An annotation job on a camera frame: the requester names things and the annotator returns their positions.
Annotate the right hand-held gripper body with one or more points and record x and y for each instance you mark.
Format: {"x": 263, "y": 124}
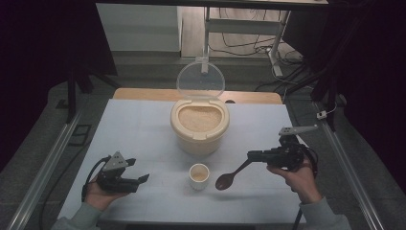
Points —
{"x": 287, "y": 155}

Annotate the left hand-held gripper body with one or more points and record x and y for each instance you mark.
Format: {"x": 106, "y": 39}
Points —
{"x": 116, "y": 182}

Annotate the brown wooden spoon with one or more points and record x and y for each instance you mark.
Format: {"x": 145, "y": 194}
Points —
{"x": 227, "y": 180}

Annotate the white cup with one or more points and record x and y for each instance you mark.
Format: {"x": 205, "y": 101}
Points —
{"x": 199, "y": 180}

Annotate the beige rice container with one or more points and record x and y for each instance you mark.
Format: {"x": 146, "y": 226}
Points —
{"x": 199, "y": 134}

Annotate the rice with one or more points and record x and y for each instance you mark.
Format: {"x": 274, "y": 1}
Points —
{"x": 199, "y": 119}

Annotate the person's left hand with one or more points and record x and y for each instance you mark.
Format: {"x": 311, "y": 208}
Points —
{"x": 102, "y": 198}

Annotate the person's right hand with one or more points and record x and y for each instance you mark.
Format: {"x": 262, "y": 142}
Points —
{"x": 301, "y": 183}

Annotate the white table cover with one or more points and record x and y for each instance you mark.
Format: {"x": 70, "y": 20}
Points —
{"x": 153, "y": 137}

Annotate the small white adapter box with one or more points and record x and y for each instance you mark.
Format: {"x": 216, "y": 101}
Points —
{"x": 321, "y": 115}

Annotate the black floor plate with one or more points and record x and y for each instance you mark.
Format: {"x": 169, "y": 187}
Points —
{"x": 79, "y": 134}

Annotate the wooden table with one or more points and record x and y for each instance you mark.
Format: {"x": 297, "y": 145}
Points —
{"x": 143, "y": 94}

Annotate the black stand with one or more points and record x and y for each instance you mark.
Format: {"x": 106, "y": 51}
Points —
{"x": 71, "y": 96}

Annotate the clear round container lid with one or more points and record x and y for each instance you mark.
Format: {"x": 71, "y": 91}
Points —
{"x": 201, "y": 80}

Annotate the dark curtain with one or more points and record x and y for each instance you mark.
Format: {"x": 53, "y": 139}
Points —
{"x": 367, "y": 64}
{"x": 38, "y": 64}

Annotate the aluminium frame rail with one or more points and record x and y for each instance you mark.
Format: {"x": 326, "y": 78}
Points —
{"x": 348, "y": 172}
{"x": 48, "y": 166}

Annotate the white metal desk frame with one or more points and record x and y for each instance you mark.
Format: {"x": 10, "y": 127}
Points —
{"x": 242, "y": 26}

